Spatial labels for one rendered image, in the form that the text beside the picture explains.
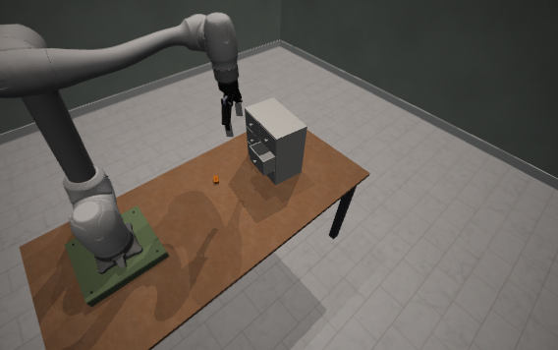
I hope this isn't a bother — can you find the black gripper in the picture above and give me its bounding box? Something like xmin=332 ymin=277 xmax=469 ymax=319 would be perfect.
xmin=217 ymin=80 xmax=243 ymax=137

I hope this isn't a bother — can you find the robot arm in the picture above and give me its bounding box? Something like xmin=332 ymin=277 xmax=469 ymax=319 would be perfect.
xmin=0 ymin=13 xmax=239 ymax=274

